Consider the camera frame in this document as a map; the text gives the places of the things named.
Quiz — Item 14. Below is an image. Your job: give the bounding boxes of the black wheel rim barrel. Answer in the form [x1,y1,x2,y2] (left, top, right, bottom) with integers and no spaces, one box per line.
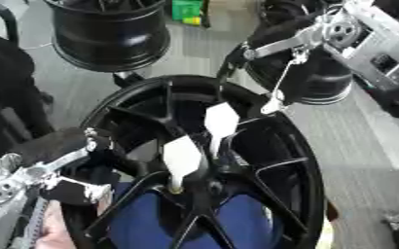
[41,0,172,73]
[243,42,356,106]

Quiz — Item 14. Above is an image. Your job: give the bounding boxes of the white pin with thin stem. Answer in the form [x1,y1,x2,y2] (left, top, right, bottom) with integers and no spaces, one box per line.
[160,134,205,193]
[202,101,242,160]

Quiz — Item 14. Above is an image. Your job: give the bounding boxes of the black chair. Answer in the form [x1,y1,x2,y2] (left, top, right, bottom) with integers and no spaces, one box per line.
[0,0,58,158]

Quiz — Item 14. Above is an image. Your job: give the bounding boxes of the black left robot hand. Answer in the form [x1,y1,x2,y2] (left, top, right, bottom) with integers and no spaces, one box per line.
[14,126,122,208]

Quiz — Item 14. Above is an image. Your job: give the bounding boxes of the person's hand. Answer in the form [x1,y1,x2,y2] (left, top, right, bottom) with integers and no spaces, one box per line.
[32,199,79,249]

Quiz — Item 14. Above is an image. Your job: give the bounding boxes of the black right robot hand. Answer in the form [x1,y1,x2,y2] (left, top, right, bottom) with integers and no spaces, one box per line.
[214,0,336,117]

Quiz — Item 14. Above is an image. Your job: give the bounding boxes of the green box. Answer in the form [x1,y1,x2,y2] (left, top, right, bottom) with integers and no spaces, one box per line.
[168,0,212,27]

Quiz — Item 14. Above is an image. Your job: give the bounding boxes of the black spoked wheel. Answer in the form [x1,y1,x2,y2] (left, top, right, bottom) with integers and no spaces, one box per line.
[59,74,329,249]

